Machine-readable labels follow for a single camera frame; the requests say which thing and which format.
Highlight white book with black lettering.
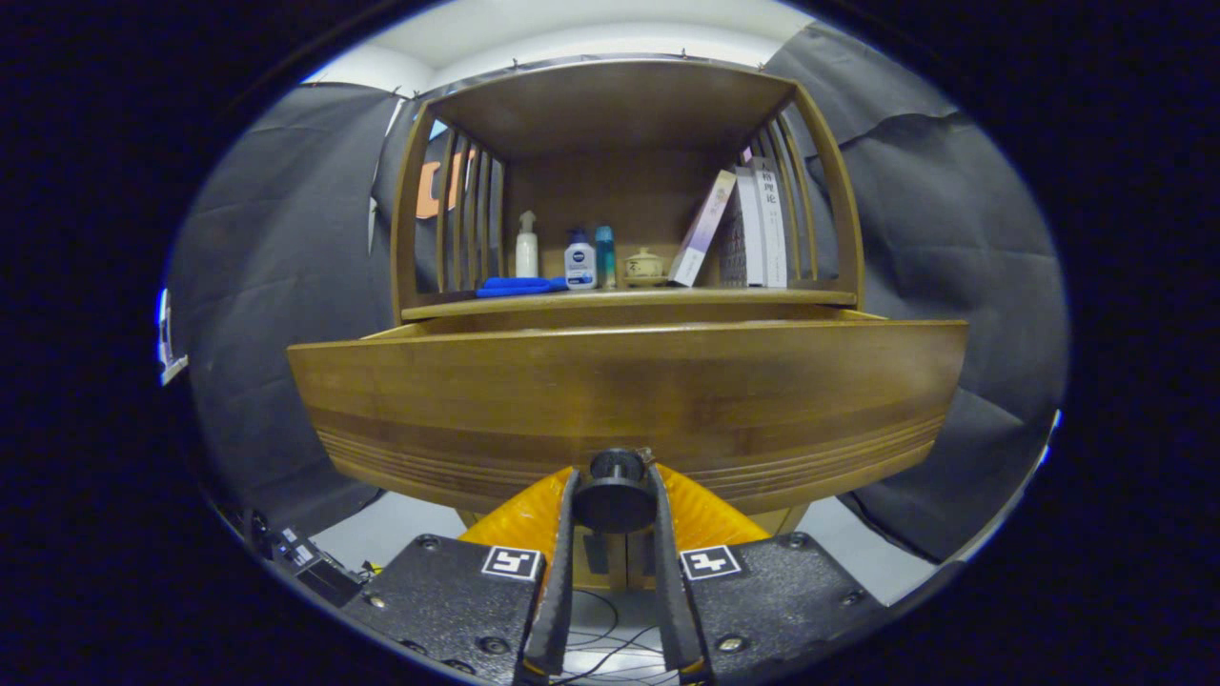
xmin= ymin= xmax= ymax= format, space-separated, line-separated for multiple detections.
xmin=748 ymin=156 xmax=789 ymax=289

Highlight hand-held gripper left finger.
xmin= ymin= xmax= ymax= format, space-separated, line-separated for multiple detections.
xmin=341 ymin=465 xmax=582 ymax=686

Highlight wooden countertop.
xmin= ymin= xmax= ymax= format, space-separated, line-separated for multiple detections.
xmin=400 ymin=286 xmax=859 ymax=321

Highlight white bottle with blue cap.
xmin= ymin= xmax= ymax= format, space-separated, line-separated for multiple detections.
xmin=563 ymin=229 xmax=598 ymax=291

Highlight wooden drawer with black knob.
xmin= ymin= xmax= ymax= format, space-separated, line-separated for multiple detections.
xmin=288 ymin=307 xmax=969 ymax=535

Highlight beige lidded tea cup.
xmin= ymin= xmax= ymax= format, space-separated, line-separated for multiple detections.
xmin=623 ymin=248 xmax=666 ymax=288

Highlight wooden cabinet with slatted sides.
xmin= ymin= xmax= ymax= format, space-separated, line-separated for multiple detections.
xmin=391 ymin=59 xmax=866 ymax=592

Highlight black device box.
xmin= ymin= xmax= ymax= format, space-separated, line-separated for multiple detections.
xmin=250 ymin=514 xmax=368 ymax=606

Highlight black floor cables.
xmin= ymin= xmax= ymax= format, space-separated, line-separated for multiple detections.
xmin=562 ymin=589 xmax=682 ymax=683

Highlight blue folded cloth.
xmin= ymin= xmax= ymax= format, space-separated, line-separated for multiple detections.
xmin=475 ymin=276 xmax=569 ymax=299

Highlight purple and white book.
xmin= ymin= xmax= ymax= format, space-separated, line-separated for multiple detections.
xmin=667 ymin=170 xmax=738 ymax=288

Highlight white stand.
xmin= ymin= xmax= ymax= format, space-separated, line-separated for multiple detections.
xmin=157 ymin=289 xmax=190 ymax=387

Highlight book with patterned cover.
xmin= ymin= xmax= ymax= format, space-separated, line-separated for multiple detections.
xmin=720 ymin=167 xmax=766 ymax=289

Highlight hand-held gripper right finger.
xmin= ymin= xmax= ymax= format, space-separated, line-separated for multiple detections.
xmin=648 ymin=463 xmax=887 ymax=685

